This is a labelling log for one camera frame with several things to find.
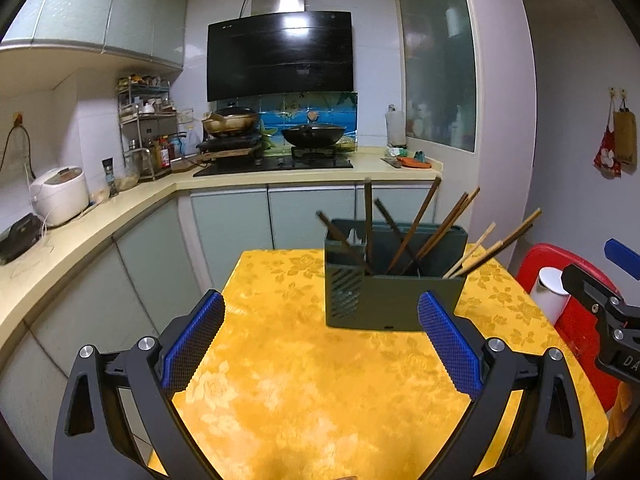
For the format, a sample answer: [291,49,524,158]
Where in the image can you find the light wooden chopstick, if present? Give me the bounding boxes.
[442,222,496,278]

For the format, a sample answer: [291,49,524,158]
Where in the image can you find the black patterned chopstick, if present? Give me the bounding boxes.
[316,210,374,275]
[363,178,373,264]

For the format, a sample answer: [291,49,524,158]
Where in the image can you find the light bamboo chopstick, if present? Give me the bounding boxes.
[449,208,542,278]

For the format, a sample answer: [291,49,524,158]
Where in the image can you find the dark brown wooden chopstick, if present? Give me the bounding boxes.
[374,198,422,278]

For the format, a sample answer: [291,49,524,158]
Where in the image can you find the lower kitchen cabinets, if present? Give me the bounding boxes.
[0,181,442,478]

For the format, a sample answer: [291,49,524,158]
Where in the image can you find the red plastic stool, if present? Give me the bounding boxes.
[515,243,620,412]

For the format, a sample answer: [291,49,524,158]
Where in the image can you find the white plastic jug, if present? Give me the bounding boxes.
[529,266,570,325]

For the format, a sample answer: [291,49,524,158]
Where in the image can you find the hanging red cloth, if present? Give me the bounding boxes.
[593,88,622,179]

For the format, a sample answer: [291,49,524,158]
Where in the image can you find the hanging brown bag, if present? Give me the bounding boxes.
[613,89,638,171]

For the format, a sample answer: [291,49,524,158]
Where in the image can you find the yellow floral tablecloth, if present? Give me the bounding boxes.
[144,244,611,480]

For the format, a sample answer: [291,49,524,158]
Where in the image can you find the black countertop appliance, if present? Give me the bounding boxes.
[0,214,42,266]

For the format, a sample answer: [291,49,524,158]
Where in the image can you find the orange cloth on counter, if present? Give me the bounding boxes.
[382,148,432,169]

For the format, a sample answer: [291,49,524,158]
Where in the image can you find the dark green utensil holder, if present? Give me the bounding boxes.
[324,221,468,332]

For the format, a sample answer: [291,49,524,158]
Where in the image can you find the frosted glass window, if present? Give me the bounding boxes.
[399,0,476,153]

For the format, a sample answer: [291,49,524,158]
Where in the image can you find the white rice cooker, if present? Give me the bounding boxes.
[29,166,89,228]

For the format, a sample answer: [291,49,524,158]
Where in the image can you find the white plastic bottle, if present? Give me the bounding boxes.
[385,104,407,148]

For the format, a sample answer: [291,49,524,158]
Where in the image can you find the metal spice rack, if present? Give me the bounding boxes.
[116,74,181,181]

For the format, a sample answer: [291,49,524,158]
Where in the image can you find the black gas stove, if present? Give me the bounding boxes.
[195,133,352,177]

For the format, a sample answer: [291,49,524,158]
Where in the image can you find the black wok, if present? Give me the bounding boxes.
[281,124,345,150]

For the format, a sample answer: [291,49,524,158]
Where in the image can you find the golden pot with lid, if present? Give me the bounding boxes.
[202,106,259,136]

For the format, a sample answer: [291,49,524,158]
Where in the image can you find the black range hood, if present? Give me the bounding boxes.
[206,11,355,102]

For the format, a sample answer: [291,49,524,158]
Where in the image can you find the upper wall cabinets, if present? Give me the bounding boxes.
[1,0,188,67]

